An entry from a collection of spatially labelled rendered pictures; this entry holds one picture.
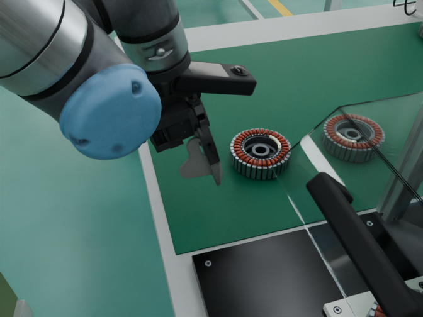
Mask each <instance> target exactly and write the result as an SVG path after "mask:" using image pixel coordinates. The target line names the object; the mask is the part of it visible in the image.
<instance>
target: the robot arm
mask: <svg viewBox="0 0 423 317"><path fill-rule="evenodd" d="M112 31H115V33H116V35H117V37H118V39H119V41H120V43H121V46H122V48H123V50H124V52H125V53H124V52H123V51H122V50H121V49H120V47H119V46H118V45H117V44H116V43H115V42H114V41H113V40H112V39H111V38H110V37H109V36H108V35H109V34H110V33H112ZM256 84H257V80H255V78H254V77H253V76H252V74H251V73H250V72H249V71H248V70H247V68H246V67H245V66H244V65H234V64H221V63H214V62H201V61H194V60H191V57H190V54H189V50H188V41H187V39H186V35H185V32H184V28H183V24H182V22H181V18H180V15H179V12H178V8H177V6H176V2H175V0H0V86H2V87H4V88H5V89H7V90H9V91H10V92H12V93H14V94H16V95H18V96H19V97H21V98H22V99H24V100H25V101H27V102H29V103H30V104H32V105H34V106H35V107H37V108H38V109H40V110H42V111H43V112H45V113H47V114H48V115H50V116H51V117H52V118H53V119H55V120H56V121H57V122H58V123H59V127H60V130H61V132H62V134H63V135H64V136H65V137H66V139H68V140H70V141H71V143H72V144H73V146H74V147H75V148H76V149H77V150H78V151H79V152H80V153H82V154H83V155H85V156H87V157H89V158H92V159H96V160H113V159H118V158H120V157H124V156H126V155H128V154H130V153H132V152H134V151H136V150H137V149H138V148H140V146H141V144H144V143H146V141H147V139H149V138H150V140H151V142H152V144H153V145H154V147H155V149H156V151H157V153H159V152H162V151H164V150H167V149H169V148H170V149H172V148H175V147H177V146H180V145H182V144H184V142H183V140H184V139H186V138H189V137H191V136H193V135H194V137H193V138H190V139H189V140H188V142H187V144H186V148H187V150H188V153H189V157H188V159H187V160H186V161H185V163H184V164H183V165H182V166H180V168H179V173H180V175H181V176H182V177H184V178H186V179H189V178H194V177H201V176H205V175H212V176H213V178H214V180H215V183H216V185H217V186H219V185H220V184H221V181H222V175H223V171H222V166H221V163H220V158H219V156H218V152H217V148H216V145H215V142H214V140H213V137H212V134H211V131H210V129H209V126H210V122H209V119H208V116H207V113H206V111H205V107H204V105H203V103H202V100H201V99H200V97H201V93H209V94H231V95H242V96H251V95H252V94H253V92H254V90H255V87H256ZM166 138H167V139H166ZM200 146H202V148H203V151H204V154H203V153H202V151H201V148H200Z"/></svg>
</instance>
